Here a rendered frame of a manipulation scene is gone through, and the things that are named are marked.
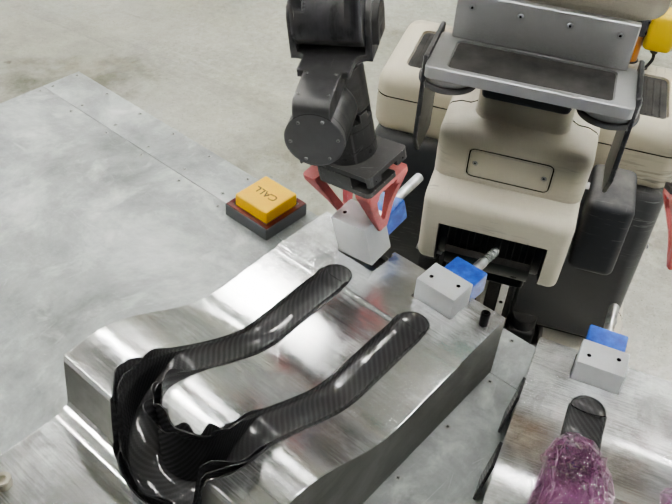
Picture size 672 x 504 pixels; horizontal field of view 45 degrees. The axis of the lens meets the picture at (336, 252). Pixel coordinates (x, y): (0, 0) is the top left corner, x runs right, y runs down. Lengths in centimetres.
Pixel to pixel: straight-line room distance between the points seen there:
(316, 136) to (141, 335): 25
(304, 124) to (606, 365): 41
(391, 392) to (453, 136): 48
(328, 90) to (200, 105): 217
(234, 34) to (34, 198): 223
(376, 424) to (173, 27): 276
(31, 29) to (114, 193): 232
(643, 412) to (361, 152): 40
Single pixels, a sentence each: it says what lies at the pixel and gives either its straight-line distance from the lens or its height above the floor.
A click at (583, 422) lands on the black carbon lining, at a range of 88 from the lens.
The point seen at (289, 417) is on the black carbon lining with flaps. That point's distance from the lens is 76.
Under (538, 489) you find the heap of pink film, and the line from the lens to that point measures 75.
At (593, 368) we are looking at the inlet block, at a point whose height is 88.
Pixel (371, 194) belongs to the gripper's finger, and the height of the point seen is 101.
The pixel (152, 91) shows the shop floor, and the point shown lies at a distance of 298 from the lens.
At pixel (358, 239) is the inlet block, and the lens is 90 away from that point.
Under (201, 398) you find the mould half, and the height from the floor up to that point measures 93.
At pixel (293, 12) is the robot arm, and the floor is 119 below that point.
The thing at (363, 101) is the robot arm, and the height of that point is 110.
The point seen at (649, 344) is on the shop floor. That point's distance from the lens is 224.
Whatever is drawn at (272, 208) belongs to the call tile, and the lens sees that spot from 108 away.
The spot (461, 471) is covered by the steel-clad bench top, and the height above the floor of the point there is 80.
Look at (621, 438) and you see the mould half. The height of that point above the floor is 86.
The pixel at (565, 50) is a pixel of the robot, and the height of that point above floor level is 105.
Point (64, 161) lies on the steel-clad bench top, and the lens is 126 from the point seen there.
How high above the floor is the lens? 152
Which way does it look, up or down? 42 degrees down
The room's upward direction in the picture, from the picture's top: 4 degrees clockwise
